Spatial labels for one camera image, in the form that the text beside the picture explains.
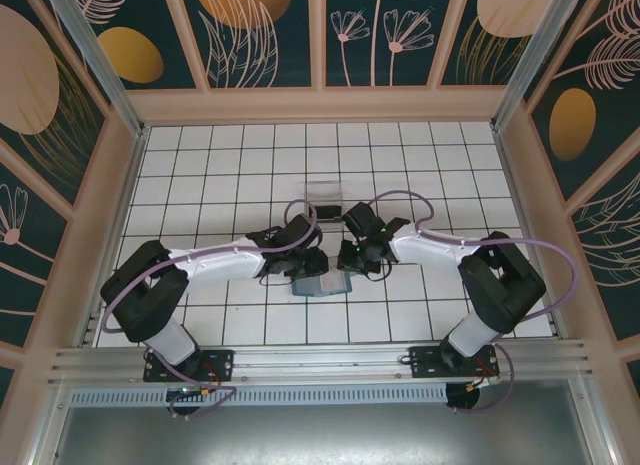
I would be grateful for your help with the teal card holder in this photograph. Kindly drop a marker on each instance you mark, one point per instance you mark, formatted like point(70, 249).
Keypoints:
point(310, 287)

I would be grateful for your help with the white floral credit card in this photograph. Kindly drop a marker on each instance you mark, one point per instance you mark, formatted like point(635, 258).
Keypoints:
point(335, 284)

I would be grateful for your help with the black credit card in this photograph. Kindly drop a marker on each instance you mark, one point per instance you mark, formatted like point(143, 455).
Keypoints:
point(327, 212)

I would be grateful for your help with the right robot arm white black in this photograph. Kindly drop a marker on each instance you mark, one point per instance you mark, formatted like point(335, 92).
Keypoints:
point(430, 250)

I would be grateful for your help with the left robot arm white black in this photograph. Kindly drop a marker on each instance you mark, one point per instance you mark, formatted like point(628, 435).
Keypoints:
point(220, 265)

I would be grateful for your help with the clear acrylic card box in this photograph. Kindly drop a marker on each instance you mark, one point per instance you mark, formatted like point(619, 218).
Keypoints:
point(325, 192)

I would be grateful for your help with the orange plug connector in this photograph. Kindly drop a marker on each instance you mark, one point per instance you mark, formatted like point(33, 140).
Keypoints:
point(472, 386)

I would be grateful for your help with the small circuit board with LED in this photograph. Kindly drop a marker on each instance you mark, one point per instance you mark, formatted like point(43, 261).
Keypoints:
point(187, 391)

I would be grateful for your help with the grey metal sheet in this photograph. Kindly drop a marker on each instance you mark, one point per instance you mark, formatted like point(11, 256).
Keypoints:
point(320, 440)

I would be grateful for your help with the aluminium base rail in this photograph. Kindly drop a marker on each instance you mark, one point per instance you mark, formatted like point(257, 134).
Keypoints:
point(320, 360)

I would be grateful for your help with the aluminium side rail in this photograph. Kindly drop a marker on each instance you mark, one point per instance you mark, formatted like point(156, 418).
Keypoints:
point(553, 322)
point(94, 330)

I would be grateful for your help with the aluminium frame post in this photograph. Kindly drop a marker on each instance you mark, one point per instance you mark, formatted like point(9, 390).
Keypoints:
point(96, 50)
point(535, 50)

